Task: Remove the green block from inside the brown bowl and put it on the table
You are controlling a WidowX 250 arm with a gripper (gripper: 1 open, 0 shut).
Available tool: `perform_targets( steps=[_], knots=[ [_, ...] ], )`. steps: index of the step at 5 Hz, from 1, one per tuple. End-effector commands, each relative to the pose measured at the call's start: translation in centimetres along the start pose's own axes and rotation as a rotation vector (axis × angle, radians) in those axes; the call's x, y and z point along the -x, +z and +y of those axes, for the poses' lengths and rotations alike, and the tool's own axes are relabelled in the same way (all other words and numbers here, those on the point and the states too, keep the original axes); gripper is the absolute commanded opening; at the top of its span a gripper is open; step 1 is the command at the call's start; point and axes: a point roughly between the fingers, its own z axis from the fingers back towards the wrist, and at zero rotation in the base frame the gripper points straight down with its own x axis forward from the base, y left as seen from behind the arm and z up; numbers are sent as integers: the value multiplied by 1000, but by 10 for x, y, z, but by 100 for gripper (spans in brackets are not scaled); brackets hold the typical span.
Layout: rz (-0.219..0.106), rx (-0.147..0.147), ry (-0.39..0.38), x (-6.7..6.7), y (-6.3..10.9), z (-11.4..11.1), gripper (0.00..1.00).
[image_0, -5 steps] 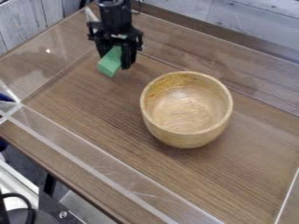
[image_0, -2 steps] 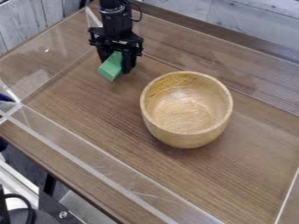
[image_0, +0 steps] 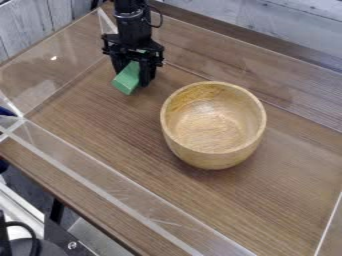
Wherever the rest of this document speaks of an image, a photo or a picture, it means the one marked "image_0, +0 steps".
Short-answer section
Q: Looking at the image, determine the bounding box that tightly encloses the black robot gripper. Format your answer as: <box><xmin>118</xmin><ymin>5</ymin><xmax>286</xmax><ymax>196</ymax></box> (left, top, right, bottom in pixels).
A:
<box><xmin>102</xmin><ymin>11</ymin><xmax>165</xmax><ymax>87</ymax></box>

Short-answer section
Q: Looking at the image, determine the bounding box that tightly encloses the green rectangular block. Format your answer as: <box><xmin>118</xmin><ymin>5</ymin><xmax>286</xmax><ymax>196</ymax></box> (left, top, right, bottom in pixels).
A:
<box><xmin>112</xmin><ymin>61</ymin><xmax>141</xmax><ymax>95</ymax></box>

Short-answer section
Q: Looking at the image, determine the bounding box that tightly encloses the light brown wooden bowl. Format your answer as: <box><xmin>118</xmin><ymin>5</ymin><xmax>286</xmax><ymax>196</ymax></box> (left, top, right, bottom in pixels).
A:
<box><xmin>161</xmin><ymin>81</ymin><xmax>267</xmax><ymax>170</ymax></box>

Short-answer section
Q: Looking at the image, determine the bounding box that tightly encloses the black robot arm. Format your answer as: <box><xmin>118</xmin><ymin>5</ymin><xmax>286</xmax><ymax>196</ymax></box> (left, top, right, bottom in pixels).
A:
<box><xmin>102</xmin><ymin>0</ymin><xmax>165</xmax><ymax>87</ymax></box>

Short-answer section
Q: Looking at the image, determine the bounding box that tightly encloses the blue object at left edge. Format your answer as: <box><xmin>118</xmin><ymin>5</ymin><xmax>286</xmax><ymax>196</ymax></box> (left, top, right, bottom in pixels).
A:
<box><xmin>0</xmin><ymin>106</ymin><xmax>18</xmax><ymax>117</ymax></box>

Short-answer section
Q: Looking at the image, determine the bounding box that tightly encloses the black table leg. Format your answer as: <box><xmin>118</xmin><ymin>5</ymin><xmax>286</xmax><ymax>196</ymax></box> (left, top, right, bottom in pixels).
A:
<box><xmin>50</xmin><ymin>199</ymin><xmax>64</xmax><ymax>224</ymax></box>

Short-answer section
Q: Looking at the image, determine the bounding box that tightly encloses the clear acrylic tray enclosure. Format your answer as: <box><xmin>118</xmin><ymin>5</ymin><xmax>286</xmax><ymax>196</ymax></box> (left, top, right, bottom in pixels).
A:
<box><xmin>0</xmin><ymin>9</ymin><xmax>342</xmax><ymax>256</ymax></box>

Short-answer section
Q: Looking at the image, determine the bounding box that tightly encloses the black cable loop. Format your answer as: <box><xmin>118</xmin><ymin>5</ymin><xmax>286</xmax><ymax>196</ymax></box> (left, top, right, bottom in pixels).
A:
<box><xmin>0</xmin><ymin>221</ymin><xmax>43</xmax><ymax>256</ymax></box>

